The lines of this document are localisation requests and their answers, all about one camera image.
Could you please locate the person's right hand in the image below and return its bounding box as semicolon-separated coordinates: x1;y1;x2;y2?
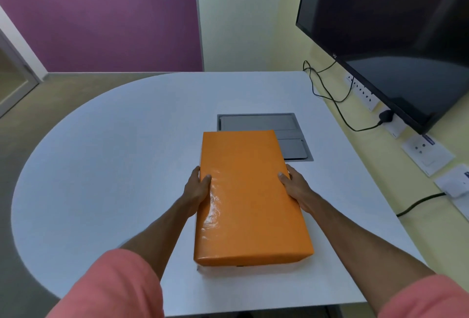
277;164;316;215

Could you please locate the person's left hand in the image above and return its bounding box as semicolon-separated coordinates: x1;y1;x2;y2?
182;166;212;218

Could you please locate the orange box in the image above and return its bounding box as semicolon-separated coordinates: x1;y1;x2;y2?
193;130;314;267

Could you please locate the person's right forearm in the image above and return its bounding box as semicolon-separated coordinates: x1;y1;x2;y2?
303;197;437;315

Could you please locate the person's left forearm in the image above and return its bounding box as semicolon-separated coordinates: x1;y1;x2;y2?
121;197;198;281

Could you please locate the pink left sleeve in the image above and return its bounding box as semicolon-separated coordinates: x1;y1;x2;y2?
47;249;165;318

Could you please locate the pink sleeve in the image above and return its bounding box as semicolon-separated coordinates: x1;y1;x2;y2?
47;249;165;318
377;274;469;318

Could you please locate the black television screen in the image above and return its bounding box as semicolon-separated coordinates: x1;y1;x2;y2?
295;0;469;135

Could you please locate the pink right sleeve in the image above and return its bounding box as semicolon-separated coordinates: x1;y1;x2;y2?
377;274;469;318

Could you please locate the grey table cable hatch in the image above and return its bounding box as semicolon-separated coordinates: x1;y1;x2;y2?
217;113;314;162

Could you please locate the black power cable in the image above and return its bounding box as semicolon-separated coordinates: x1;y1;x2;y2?
303;59;385;133

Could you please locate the white wall socket strip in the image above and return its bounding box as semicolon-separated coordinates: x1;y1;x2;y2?
344;72;380;112

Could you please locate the white wall socket plate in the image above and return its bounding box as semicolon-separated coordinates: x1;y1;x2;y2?
401;134;456;178
434;163;469;199

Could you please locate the glass door with frame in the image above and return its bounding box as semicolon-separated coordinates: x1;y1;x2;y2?
0;6;48;118

